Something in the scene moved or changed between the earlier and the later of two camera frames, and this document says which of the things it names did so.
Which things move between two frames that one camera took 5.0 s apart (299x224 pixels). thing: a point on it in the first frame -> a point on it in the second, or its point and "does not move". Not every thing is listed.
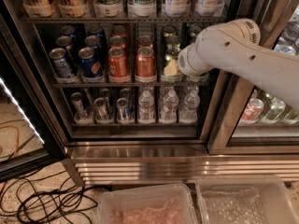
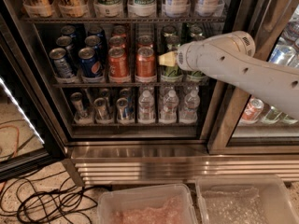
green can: x=171 y=53 -> x=170 y=71
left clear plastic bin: x=165 y=204 does not move
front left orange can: x=119 y=65 does not move
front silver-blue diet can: x=62 y=65 does not move
